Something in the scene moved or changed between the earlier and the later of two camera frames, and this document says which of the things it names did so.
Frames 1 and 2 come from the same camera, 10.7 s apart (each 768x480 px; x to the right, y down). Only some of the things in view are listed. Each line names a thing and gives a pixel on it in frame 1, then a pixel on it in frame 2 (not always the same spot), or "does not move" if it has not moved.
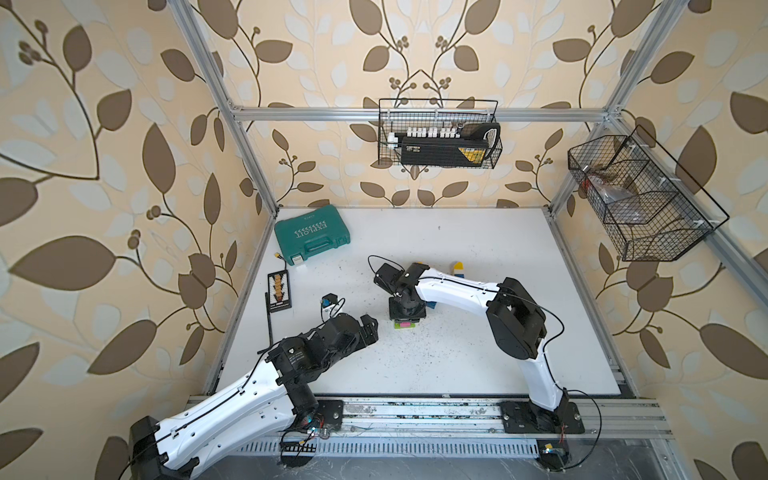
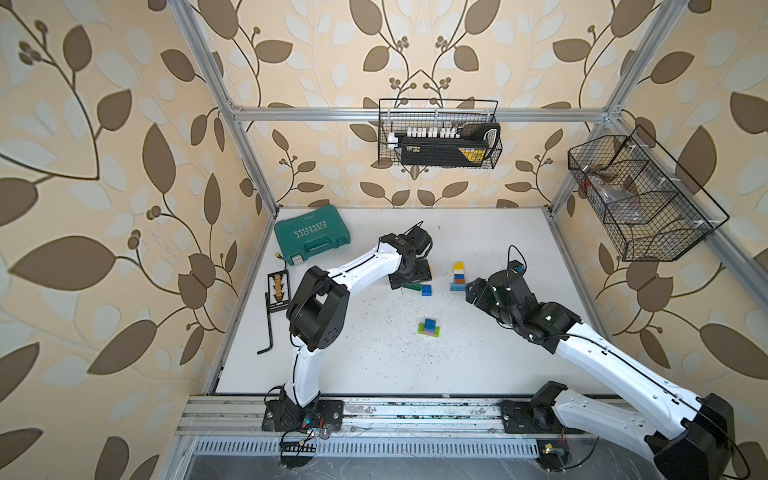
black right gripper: x=418 y=314 → x=479 y=284
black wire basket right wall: x=651 y=208 does not move
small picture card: x=279 y=291 does not move
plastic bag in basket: x=608 y=191 does not move
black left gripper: x=373 y=334 → x=427 y=268
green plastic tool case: x=304 y=237 does not move
